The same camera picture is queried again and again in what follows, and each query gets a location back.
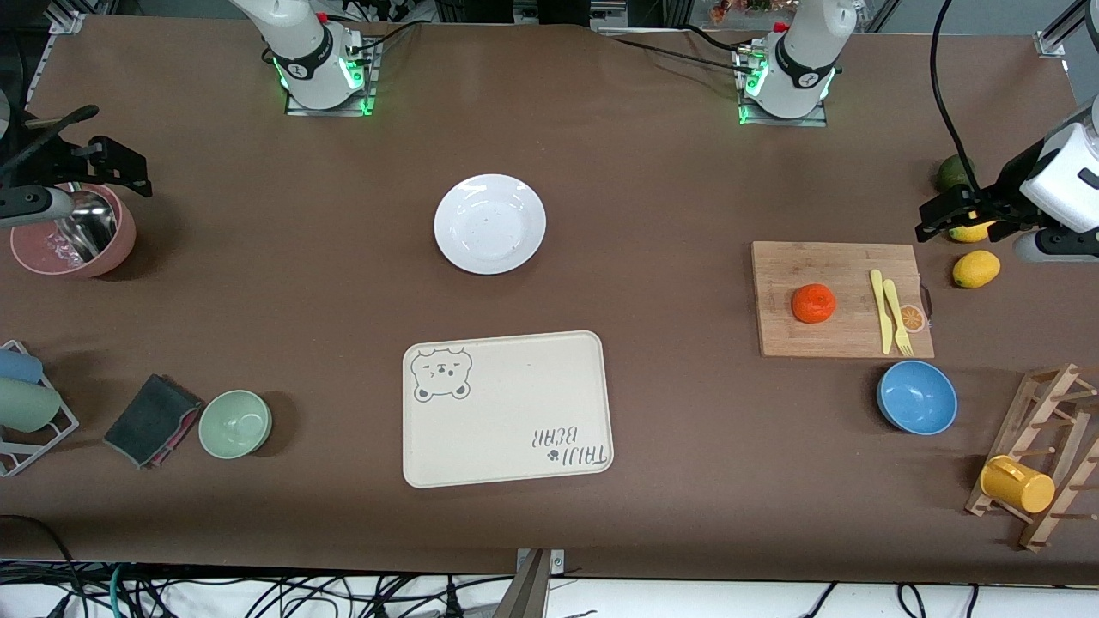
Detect orange fruit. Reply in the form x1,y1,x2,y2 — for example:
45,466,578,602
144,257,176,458
791,283,837,324

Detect white round plate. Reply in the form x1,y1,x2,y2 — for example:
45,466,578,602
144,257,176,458
434,173,548,276

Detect dark green lime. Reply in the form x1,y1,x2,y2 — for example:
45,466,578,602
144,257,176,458
935,154,975,194

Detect metal ladle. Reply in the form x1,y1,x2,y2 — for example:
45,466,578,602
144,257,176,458
56,191,118,263

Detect pink bowl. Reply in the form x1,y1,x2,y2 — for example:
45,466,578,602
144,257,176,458
10,182,137,279

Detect yellow plastic fork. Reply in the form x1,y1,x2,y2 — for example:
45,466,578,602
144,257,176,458
883,279,914,357

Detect yellow plastic knife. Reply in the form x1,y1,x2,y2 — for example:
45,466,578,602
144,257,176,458
870,269,894,355

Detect wooden cutting board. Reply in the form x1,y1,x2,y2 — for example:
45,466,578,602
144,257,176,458
751,241,935,359

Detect pale blue cup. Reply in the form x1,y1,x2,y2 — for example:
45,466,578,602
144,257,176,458
0,348,44,385

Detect blue bowl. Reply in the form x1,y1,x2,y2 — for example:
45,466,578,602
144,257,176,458
877,360,959,436

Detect pale green cup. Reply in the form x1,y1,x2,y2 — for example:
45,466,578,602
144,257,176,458
0,378,63,433

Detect dark grey folded cloth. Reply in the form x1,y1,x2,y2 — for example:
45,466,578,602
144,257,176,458
103,373,204,470

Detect pale green bowl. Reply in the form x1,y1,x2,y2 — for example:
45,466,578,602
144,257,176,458
198,390,273,460

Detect yellow mug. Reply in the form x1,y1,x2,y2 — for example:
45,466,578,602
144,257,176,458
980,455,1056,515

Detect wooden peg rack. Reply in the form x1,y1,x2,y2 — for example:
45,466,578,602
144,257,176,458
966,363,1099,552

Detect cream bear print tray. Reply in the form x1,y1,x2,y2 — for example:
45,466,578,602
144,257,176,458
402,330,615,489

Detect aluminium frame corner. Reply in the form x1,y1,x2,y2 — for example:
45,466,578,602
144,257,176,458
47,0,88,35
1035,0,1099,58

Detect white wire rack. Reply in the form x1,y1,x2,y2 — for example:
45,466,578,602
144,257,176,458
0,340,80,478

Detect black floor cable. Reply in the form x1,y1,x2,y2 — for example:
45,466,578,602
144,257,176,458
0,513,88,618

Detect metal camera mount arm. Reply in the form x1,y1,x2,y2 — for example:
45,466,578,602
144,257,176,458
488,548,566,618

